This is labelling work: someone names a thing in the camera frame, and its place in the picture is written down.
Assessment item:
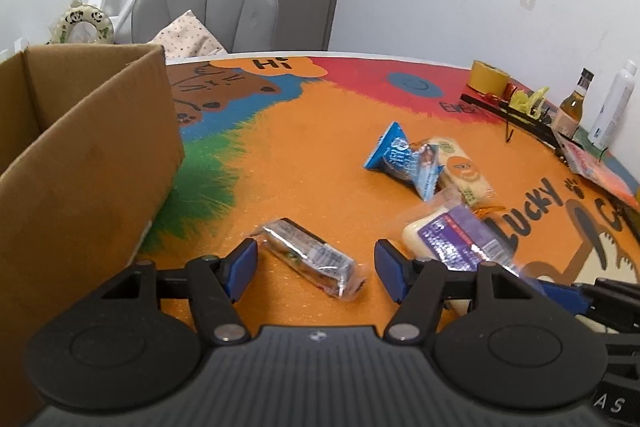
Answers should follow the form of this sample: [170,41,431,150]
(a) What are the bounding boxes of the purple-label sandwich bread packet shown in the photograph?
[400,204,521,275]

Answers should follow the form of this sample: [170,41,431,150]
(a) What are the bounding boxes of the clear wrapped dark snack bar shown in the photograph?
[250,218,368,300]

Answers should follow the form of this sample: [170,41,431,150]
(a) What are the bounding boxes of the blue triangular snack packet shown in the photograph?
[363,121,440,202]

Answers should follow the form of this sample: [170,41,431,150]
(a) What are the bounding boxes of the orange-label biscuit packet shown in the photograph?
[427,136,497,208]

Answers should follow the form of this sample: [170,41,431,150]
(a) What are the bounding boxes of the orange packaged booklet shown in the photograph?
[552,130,639,210]

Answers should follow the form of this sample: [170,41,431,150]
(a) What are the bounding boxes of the colourful cartoon table mat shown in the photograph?
[141,56,639,329]

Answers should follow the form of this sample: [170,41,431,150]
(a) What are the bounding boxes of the amber glass bottle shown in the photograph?
[551,68,593,139]

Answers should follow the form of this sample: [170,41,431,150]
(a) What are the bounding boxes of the brown cardboard box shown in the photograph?
[1,44,184,426]

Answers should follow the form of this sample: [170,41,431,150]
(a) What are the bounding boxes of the white spray bottle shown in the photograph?
[588,60,638,150]

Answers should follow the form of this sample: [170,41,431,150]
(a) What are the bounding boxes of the yellow plastic clips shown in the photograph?
[509,87,549,120]

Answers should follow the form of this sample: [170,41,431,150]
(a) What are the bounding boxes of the yellow tape roll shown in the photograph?
[466,61,511,98]

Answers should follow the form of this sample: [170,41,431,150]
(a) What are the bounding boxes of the dotted beige cushion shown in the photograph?
[150,10,228,60]

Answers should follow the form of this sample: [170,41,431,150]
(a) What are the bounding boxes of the grey padded chair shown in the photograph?
[129,0,279,53]

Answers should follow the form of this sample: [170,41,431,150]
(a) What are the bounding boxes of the black wire stand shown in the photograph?
[460,92,564,157]

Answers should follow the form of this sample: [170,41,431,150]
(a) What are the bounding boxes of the panda pattern ring pillow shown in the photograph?
[49,0,114,44]

